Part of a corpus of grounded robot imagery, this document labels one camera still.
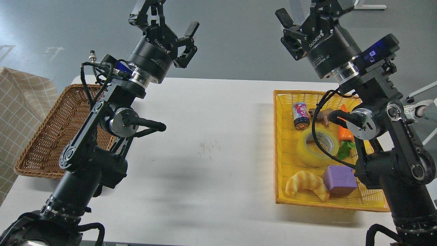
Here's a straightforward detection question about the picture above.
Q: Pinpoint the white sneaker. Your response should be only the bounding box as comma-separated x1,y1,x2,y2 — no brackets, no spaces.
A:
403,99,434,121

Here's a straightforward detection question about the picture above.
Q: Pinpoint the brown toy animal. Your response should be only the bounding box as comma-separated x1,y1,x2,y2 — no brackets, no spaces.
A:
308,108,334,127

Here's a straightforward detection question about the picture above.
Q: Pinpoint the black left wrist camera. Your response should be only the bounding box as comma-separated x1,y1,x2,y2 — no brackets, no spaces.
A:
100,54,132,78

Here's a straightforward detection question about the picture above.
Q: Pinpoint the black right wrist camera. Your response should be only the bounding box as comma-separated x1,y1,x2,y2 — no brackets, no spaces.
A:
354,33,399,71

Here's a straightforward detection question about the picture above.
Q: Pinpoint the purple foam block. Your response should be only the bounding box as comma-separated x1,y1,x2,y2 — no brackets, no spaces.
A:
324,165,358,196

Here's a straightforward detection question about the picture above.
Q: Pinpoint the white desk base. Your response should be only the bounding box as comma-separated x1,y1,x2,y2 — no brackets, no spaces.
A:
354,0,387,11

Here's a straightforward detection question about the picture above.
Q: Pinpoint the beige checkered cloth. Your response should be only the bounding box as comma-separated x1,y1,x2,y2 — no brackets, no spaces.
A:
0,67,59,203

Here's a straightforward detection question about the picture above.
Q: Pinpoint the purple soda can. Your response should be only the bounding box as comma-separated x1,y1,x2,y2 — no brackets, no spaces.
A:
292,101,310,130

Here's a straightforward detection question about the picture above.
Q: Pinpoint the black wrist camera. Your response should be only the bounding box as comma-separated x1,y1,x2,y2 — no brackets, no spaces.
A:
354,33,399,71
100,54,132,78

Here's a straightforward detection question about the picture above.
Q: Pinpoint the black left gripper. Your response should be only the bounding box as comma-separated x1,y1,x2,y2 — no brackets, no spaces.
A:
128,0,200,84

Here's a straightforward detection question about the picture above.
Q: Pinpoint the orange toy carrot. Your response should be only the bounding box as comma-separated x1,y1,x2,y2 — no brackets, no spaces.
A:
337,104,357,160

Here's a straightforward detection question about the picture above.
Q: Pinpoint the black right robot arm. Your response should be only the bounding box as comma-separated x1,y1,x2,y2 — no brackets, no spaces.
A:
275,0,436,246

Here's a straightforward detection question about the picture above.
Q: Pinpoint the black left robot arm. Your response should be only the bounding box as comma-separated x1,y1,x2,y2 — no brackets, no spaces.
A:
1,0,199,246

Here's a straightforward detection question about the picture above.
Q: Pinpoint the toy croissant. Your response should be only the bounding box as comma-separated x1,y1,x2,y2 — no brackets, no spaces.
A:
285,170,330,202

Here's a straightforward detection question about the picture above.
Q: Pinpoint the white chair leg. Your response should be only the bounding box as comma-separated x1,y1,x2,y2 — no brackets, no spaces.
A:
406,81,437,104

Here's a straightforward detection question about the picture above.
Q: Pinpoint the yellow plastic basket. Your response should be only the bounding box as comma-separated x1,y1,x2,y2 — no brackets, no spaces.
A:
273,90,390,212

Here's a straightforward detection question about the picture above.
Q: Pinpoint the brown wicker basket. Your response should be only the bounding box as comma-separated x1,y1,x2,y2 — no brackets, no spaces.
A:
14,84,118,180

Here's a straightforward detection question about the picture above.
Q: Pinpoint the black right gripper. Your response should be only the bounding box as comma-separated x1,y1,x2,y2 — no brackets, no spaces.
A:
275,0,362,79

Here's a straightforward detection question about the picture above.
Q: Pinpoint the yellow tape roll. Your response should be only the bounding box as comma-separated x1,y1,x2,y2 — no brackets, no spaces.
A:
296,127,340,168

